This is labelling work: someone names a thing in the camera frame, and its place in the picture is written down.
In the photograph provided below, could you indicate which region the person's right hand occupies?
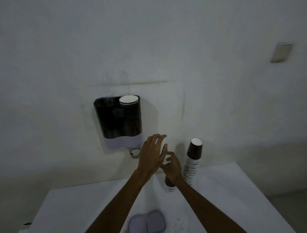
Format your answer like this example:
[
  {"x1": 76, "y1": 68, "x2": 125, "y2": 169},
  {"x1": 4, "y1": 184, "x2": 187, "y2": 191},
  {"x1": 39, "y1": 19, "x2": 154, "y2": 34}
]
[{"x1": 160, "y1": 152, "x2": 185, "y2": 187}]

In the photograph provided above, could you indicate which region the person's left forearm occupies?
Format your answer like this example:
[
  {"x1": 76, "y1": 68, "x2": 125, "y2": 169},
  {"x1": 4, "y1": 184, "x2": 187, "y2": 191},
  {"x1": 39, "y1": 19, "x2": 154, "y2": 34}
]
[{"x1": 85, "y1": 168, "x2": 157, "y2": 233}]

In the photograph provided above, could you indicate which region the leaning stack of black paper cups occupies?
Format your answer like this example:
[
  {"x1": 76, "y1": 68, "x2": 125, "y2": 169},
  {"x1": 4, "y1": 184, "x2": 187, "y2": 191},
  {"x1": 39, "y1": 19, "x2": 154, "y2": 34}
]
[{"x1": 183, "y1": 138, "x2": 203, "y2": 186}]

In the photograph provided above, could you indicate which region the short stack of black cups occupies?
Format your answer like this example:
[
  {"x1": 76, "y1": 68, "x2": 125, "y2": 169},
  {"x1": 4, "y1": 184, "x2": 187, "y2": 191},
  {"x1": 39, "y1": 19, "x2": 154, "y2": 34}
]
[{"x1": 165, "y1": 176, "x2": 176, "y2": 194}]

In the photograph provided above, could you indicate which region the beige wall switch plate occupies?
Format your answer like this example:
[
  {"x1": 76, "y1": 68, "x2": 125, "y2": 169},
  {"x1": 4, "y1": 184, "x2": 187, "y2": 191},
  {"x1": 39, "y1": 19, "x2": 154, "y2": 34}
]
[{"x1": 271, "y1": 42, "x2": 293, "y2": 63}]

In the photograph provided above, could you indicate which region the grey double-round lid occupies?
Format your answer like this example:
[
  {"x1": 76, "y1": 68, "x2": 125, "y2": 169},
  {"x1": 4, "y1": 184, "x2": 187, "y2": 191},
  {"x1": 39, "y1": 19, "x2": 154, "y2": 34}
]
[{"x1": 128, "y1": 209, "x2": 166, "y2": 233}]

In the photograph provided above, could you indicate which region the long column of black cups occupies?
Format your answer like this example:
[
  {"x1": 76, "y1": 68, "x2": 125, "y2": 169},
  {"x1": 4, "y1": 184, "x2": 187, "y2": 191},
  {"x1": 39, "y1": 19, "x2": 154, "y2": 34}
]
[{"x1": 119, "y1": 95, "x2": 142, "y2": 159}]

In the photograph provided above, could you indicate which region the black wall cup dispenser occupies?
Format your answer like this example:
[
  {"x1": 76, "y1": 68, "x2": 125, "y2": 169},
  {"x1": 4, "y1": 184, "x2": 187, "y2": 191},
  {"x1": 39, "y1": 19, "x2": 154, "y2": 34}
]
[{"x1": 94, "y1": 96, "x2": 143, "y2": 151}]

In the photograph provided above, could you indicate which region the person's right forearm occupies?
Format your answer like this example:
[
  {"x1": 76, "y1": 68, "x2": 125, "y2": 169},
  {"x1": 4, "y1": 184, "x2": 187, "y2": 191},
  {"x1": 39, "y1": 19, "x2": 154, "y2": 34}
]
[{"x1": 173, "y1": 179, "x2": 248, "y2": 233}]

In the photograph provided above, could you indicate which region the person's left hand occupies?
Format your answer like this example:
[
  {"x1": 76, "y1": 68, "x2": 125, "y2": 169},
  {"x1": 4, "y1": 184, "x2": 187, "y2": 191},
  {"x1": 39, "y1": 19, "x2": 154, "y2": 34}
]
[{"x1": 136, "y1": 134, "x2": 168, "y2": 177}]

